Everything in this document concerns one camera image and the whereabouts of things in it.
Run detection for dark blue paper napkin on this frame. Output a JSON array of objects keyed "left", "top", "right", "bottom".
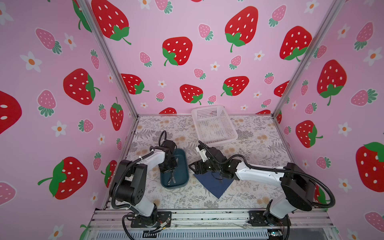
[{"left": 194, "top": 172, "right": 234, "bottom": 199}]

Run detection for silver metal fork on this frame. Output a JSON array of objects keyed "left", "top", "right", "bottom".
[{"left": 168, "top": 170, "right": 176, "bottom": 186}]

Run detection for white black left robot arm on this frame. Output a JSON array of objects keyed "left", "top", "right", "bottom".
[{"left": 110, "top": 140, "right": 178, "bottom": 227}]

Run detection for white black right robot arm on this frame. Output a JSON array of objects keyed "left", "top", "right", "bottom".
[{"left": 189, "top": 147, "right": 336, "bottom": 219}]

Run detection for dark teal plastic tray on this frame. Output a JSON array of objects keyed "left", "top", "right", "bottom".
[{"left": 161, "top": 148, "right": 190, "bottom": 190}]

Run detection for white perforated plastic basket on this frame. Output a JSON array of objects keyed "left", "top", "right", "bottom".
[{"left": 192, "top": 105, "right": 238, "bottom": 147}]

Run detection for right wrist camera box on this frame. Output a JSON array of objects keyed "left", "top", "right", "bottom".
[{"left": 196, "top": 145, "right": 209, "bottom": 162}]

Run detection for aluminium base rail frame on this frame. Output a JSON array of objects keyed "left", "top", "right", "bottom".
[{"left": 81, "top": 209, "right": 342, "bottom": 240}]

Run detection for aluminium corner post left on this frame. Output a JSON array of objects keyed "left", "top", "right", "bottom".
[{"left": 78, "top": 0, "right": 139, "bottom": 120}]

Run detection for aluminium corner post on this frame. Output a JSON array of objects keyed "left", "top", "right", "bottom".
[
  {"left": 272, "top": 0, "right": 345, "bottom": 120},
  {"left": 78, "top": 0, "right": 139, "bottom": 120}
]

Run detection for aluminium corner post right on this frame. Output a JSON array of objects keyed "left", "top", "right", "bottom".
[{"left": 272, "top": 0, "right": 345, "bottom": 120}]

